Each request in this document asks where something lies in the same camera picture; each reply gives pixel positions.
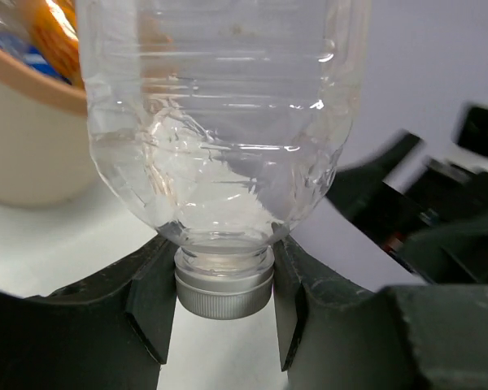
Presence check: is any orange bottle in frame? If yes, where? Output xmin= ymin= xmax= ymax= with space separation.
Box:
xmin=25 ymin=0 xmax=84 ymax=89

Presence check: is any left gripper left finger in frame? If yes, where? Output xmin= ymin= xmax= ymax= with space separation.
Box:
xmin=0 ymin=237 xmax=176 ymax=389

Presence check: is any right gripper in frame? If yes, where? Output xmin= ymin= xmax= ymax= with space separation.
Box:
xmin=326 ymin=105 xmax=488 ymax=284

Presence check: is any large clear square bottle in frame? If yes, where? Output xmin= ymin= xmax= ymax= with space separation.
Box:
xmin=76 ymin=1 xmax=371 ymax=320

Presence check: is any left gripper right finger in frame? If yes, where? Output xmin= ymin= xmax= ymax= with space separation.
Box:
xmin=273 ymin=238 xmax=488 ymax=389

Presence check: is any blue label bottle blue cap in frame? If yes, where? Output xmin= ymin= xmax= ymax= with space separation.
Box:
xmin=0 ymin=31 xmax=70 ymax=84

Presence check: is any beige bin with orange rim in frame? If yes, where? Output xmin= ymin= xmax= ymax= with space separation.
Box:
xmin=0 ymin=49 xmax=98 ymax=208

